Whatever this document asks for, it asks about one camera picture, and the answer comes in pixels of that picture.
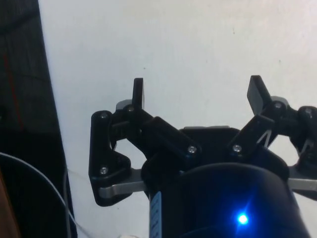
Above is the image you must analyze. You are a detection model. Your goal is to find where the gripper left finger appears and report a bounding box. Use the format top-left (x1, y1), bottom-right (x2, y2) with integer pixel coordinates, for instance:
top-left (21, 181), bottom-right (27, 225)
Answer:
top-left (88, 77), bottom-right (203, 207)

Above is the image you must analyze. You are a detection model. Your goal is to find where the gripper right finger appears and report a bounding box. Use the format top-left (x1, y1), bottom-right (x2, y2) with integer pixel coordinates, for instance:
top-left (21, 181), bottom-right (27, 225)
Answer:
top-left (227, 75), bottom-right (317, 193)

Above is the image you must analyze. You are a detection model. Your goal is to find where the thin white cable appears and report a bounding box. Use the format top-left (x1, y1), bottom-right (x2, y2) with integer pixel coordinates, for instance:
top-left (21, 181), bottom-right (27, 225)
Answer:
top-left (0, 152), bottom-right (77, 238)

